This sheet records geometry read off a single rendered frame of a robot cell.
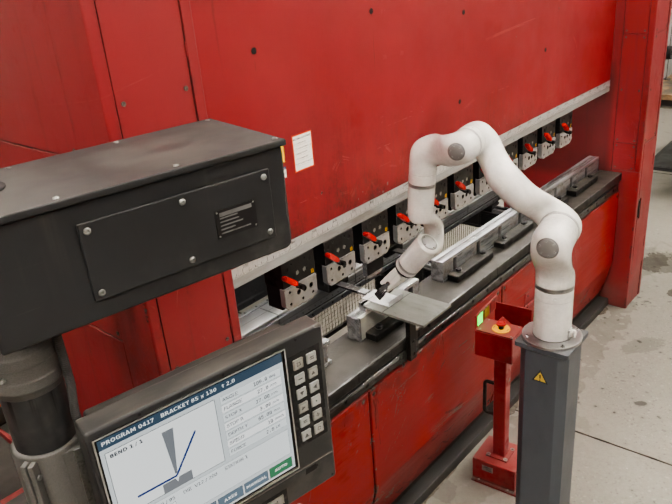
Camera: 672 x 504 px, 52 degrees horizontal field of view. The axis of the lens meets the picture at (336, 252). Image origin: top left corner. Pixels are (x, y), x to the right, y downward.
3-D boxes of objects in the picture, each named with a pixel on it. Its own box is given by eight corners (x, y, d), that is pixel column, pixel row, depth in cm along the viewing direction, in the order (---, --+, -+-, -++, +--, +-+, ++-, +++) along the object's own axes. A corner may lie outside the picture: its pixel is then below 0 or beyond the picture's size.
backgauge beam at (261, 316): (185, 400, 232) (180, 373, 228) (160, 386, 240) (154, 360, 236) (513, 192, 387) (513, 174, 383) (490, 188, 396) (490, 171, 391)
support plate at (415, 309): (423, 328, 241) (423, 325, 240) (364, 308, 257) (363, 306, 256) (451, 306, 253) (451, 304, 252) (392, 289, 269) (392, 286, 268)
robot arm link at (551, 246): (578, 280, 222) (583, 210, 212) (564, 306, 208) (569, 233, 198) (540, 274, 228) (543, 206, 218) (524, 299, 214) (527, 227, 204)
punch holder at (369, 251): (365, 265, 247) (362, 222, 240) (346, 260, 252) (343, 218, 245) (390, 250, 257) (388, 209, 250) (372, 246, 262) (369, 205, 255)
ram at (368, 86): (190, 313, 190) (132, 3, 157) (172, 305, 195) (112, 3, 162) (609, 91, 392) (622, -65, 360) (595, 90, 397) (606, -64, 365)
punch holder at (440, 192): (428, 228, 274) (427, 188, 267) (410, 224, 279) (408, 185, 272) (448, 215, 284) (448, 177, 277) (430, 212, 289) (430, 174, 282)
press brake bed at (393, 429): (275, 664, 238) (242, 474, 204) (233, 630, 251) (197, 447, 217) (609, 305, 440) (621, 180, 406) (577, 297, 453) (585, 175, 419)
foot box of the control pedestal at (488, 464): (524, 501, 296) (525, 479, 291) (470, 479, 310) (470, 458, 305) (541, 472, 311) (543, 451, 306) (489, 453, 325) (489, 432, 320)
